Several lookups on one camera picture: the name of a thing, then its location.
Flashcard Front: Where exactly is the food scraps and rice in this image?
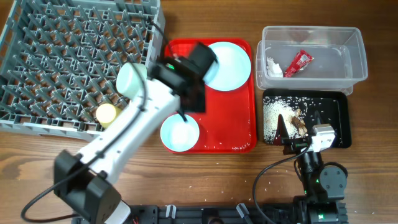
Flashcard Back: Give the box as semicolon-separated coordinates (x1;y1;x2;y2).
262;95;329;145

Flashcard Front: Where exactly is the light blue saucer bowl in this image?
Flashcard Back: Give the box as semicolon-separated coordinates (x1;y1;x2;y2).
160;114;200;152

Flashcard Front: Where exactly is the large light blue plate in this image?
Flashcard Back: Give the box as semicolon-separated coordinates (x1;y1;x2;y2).
204;42;251;91

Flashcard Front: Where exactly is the red sauce packet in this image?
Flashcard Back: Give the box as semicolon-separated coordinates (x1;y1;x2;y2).
284;49;314;78

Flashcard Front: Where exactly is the white napkin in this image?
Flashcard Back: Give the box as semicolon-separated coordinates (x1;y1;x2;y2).
266;57;284;78

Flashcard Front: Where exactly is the green bowl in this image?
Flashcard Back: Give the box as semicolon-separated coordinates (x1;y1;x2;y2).
116;62;147;100

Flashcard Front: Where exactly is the yellow plastic cup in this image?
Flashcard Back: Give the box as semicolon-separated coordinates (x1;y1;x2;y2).
95;103;122;129

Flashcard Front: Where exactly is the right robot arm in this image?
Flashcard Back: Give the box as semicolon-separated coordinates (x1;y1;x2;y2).
274;114;348;223

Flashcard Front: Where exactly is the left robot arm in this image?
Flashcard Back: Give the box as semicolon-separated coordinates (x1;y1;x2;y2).
54;42;219;223

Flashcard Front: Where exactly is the black waste tray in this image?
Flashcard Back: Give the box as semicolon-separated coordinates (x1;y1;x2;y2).
262;89;352;148

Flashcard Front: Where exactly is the grey dishwasher rack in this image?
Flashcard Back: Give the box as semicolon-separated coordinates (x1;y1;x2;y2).
1;0;165;141

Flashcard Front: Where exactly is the red plastic tray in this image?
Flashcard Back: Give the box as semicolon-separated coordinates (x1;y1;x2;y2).
164;39;257;154

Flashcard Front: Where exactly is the clear plastic bin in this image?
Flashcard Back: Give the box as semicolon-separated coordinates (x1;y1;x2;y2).
256;26;368;95

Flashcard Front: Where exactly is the right black cable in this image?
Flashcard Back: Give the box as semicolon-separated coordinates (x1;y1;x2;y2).
252;146;312;224

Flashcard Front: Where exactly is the black cable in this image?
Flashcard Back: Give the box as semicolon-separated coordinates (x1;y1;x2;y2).
252;146;312;224
20;18;170;223

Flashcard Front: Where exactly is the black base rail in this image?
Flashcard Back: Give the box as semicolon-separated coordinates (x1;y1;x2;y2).
124;203;348;224

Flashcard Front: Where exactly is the left black cable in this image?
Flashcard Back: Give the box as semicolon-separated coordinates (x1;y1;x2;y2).
20;18;170;223

